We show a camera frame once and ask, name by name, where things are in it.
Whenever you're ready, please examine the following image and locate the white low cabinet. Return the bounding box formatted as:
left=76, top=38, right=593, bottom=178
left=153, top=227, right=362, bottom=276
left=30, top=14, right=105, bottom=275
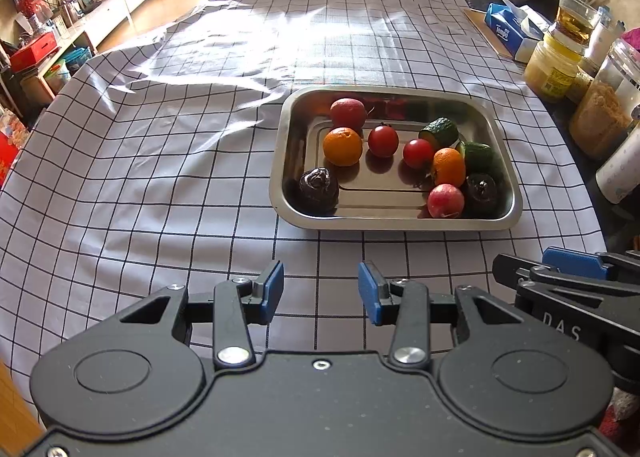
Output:
left=30, top=0, right=161, bottom=88

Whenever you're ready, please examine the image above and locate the large dark water chestnut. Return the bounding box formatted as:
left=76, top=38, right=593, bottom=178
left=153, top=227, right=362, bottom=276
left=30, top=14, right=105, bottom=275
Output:
left=299, top=167, right=341, bottom=215

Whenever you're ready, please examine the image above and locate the red storage box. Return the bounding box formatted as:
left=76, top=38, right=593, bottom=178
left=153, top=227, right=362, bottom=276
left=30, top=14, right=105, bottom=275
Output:
left=9, top=34, right=57, bottom=73

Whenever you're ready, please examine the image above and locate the glass of amber tea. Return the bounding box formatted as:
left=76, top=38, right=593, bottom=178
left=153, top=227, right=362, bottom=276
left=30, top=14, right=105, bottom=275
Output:
left=555, top=0, right=601, bottom=45

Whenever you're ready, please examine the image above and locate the dark red cloth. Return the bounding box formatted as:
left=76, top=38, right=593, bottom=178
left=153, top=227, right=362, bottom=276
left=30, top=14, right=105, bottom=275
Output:
left=597, top=387, right=640, bottom=453

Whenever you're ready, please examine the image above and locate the large red radish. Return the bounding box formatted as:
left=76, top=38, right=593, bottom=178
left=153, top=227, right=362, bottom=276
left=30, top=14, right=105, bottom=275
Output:
left=329, top=97, right=368, bottom=132

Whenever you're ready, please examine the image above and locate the blue tissue box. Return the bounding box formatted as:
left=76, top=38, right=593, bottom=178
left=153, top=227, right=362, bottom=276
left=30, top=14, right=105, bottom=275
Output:
left=484, top=0, right=546, bottom=63

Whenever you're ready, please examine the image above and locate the stainless steel tray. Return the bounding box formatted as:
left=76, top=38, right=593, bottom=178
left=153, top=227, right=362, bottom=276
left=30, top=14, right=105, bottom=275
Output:
left=269, top=86, right=524, bottom=232

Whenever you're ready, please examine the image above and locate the small dark water chestnut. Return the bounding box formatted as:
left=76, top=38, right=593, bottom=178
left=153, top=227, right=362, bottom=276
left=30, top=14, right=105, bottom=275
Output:
left=462, top=172, right=501, bottom=218

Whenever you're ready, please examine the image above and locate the orange mandarin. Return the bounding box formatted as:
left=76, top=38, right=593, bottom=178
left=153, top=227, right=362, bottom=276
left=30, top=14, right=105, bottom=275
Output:
left=322, top=127, right=364, bottom=168
left=431, top=147, right=467, bottom=188

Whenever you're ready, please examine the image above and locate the red patterned gift box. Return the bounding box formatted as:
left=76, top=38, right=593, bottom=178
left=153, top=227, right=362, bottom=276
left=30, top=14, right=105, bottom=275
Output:
left=0, top=112, right=28, bottom=188

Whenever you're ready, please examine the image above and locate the white checked tablecloth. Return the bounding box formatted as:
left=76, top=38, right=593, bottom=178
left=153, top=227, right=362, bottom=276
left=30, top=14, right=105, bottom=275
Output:
left=0, top=0, right=608, bottom=433

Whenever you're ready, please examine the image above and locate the small red radish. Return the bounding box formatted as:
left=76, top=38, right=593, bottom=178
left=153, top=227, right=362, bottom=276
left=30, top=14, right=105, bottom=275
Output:
left=426, top=183, right=466, bottom=219

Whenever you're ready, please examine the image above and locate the wooden board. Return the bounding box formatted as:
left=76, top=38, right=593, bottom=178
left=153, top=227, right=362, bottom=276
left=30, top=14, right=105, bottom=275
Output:
left=462, top=7, right=516, bottom=60

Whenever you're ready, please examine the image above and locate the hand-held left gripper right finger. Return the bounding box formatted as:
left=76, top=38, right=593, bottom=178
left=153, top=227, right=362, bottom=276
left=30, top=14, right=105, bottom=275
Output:
left=357, top=261, right=523, bottom=370

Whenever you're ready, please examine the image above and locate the jar of brown powder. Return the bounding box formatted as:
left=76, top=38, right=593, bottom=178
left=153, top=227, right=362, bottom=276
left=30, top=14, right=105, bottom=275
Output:
left=569, top=40, right=640, bottom=160

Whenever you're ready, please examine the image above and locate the red cherry tomato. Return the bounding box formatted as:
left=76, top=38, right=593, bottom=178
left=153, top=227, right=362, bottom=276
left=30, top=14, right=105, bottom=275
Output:
left=402, top=138, right=436, bottom=170
left=367, top=123, right=400, bottom=159

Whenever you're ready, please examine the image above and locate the green cucumber piece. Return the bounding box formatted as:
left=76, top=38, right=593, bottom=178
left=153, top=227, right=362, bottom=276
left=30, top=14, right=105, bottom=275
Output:
left=457, top=141, right=498, bottom=173
left=418, top=117, right=460, bottom=149

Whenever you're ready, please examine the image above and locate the blue basket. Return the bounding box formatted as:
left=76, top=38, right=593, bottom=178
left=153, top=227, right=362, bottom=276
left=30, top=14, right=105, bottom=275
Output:
left=62, top=47, right=93, bottom=73

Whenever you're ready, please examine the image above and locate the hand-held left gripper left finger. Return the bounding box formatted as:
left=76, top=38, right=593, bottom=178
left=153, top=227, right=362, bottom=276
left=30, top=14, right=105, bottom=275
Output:
left=119, top=259, right=285, bottom=370

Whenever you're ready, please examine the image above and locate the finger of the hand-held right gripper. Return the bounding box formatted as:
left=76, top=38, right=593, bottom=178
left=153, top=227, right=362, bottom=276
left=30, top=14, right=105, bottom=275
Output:
left=492, top=253, right=640, bottom=295
left=542, top=247, right=640, bottom=282

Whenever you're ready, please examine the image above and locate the white lidded container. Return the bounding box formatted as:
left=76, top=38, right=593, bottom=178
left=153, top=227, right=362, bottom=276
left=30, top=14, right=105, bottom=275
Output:
left=582, top=12, right=626, bottom=73

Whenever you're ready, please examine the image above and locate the yellow honey jar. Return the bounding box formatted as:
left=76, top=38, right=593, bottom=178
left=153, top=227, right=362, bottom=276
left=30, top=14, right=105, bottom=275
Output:
left=524, top=32, right=583, bottom=103

